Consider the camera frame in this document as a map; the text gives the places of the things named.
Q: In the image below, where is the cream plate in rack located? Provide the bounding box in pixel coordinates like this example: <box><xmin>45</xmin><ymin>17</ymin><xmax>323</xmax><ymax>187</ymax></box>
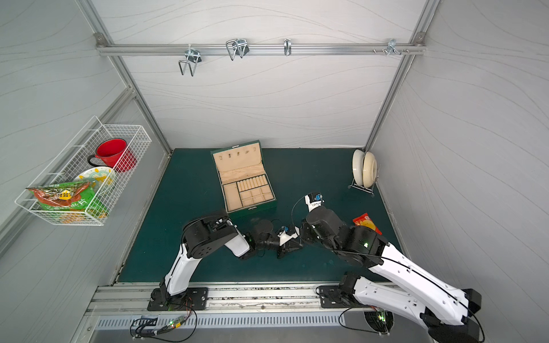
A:
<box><xmin>363</xmin><ymin>151</ymin><xmax>377</xmax><ymax>188</ymax></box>

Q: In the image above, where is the aluminium crossbar rail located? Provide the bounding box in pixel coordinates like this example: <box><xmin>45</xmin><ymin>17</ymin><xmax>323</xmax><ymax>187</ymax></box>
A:
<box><xmin>97</xmin><ymin>42</ymin><xmax>427</xmax><ymax>57</ymax></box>

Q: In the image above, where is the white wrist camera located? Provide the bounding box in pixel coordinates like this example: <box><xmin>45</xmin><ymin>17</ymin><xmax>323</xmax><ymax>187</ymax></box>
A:
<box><xmin>277</xmin><ymin>227</ymin><xmax>300</xmax><ymax>247</ymax></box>
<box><xmin>305</xmin><ymin>192</ymin><xmax>325</xmax><ymax>212</ymax></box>

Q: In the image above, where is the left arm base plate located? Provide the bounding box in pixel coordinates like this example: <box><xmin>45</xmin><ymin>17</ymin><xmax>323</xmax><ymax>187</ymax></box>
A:
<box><xmin>147</xmin><ymin>287</ymin><xmax>209</xmax><ymax>312</ymax></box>

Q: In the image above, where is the red mug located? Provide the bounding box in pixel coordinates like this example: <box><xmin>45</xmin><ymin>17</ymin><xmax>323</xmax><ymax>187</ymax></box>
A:
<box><xmin>87</xmin><ymin>138</ymin><xmax>137</xmax><ymax>172</ymax></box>

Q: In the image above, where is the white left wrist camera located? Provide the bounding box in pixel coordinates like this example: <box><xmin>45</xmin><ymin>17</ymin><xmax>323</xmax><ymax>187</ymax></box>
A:
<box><xmin>277</xmin><ymin>227</ymin><xmax>300</xmax><ymax>247</ymax></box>

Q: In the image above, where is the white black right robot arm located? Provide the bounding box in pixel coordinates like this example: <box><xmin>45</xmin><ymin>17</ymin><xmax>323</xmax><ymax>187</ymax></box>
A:
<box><xmin>300</xmin><ymin>193</ymin><xmax>486</xmax><ymax>342</ymax></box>

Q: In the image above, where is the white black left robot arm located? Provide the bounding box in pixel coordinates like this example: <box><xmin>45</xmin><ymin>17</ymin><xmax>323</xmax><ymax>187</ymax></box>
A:
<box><xmin>160</xmin><ymin>211</ymin><xmax>304</xmax><ymax>304</ymax></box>

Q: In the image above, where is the red snack packet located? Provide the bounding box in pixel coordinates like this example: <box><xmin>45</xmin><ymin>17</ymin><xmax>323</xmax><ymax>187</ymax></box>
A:
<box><xmin>353</xmin><ymin>213</ymin><xmax>382</xmax><ymax>234</ymax></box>

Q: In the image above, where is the white wire basket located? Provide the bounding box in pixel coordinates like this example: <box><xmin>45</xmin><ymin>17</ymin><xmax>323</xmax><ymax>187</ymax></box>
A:
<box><xmin>15</xmin><ymin>117</ymin><xmax>152</xmax><ymax>226</ymax></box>

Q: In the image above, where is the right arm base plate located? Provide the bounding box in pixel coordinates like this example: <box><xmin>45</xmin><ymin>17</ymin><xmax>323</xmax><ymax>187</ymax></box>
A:
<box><xmin>315</xmin><ymin>285</ymin><xmax>363</xmax><ymax>309</ymax></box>

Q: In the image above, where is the white plate in rack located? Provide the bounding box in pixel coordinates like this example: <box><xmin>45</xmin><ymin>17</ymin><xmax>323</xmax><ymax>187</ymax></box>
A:
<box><xmin>352</xmin><ymin>149</ymin><xmax>365</xmax><ymax>187</ymax></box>

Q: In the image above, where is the metal bracket hook right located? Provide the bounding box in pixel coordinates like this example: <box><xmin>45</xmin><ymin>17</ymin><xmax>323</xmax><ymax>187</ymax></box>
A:
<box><xmin>371</xmin><ymin>39</ymin><xmax>410</xmax><ymax>56</ymax></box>

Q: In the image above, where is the metal loop hook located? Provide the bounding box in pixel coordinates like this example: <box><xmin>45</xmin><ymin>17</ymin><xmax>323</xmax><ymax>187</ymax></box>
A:
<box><xmin>225</xmin><ymin>39</ymin><xmax>250</xmax><ymax>61</ymax></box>

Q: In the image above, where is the cable bundle with electronics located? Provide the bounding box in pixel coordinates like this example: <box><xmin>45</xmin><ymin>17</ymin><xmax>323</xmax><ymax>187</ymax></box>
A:
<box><xmin>129</xmin><ymin>299</ymin><xmax>199</xmax><ymax>343</ymax></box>

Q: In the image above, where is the small metal hook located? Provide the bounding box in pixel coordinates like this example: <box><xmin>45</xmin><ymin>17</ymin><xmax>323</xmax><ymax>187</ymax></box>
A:
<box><xmin>283</xmin><ymin>39</ymin><xmax>292</xmax><ymax>57</ymax></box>

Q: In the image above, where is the metal double hook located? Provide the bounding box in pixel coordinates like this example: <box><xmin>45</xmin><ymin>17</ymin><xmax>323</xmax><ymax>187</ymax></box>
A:
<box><xmin>179</xmin><ymin>44</ymin><xmax>202</xmax><ymax>77</ymax></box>

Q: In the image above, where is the green snack bag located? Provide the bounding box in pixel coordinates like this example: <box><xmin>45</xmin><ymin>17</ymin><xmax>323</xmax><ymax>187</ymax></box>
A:
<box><xmin>27</xmin><ymin>180</ymin><xmax>108</xmax><ymax>218</ymax></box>

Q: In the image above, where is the metal plate rack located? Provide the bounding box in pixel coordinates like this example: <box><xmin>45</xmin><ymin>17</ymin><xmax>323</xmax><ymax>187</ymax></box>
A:
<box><xmin>347</xmin><ymin>179</ymin><xmax>376</xmax><ymax>197</ymax></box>

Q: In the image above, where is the patterned plate in basket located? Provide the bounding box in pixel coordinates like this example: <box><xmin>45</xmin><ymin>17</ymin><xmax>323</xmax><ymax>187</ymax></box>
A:
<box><xmin>74</xmin><ymin>167</ymin><xmax>117</xmax><ymax>192</ymax></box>

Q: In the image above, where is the green jewelry box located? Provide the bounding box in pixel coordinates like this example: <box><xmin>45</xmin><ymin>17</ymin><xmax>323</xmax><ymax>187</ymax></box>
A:
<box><xmin>211</xmin><ymin>141</ymin><xmax>277</xmax><ymax>217</ymax></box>

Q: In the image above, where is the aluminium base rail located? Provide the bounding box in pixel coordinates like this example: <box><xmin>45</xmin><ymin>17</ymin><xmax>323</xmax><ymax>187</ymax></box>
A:
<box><xmin>85</xmin><ymin>282</ymin><xmax>438</xmax><ymax>317</ymax></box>

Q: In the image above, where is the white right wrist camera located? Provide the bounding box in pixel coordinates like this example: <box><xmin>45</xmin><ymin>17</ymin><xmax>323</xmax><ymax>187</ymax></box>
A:
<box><xmin>305</xmin><ymin>192</ymin><xmax>325</xmax><ymax>212</ymax></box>

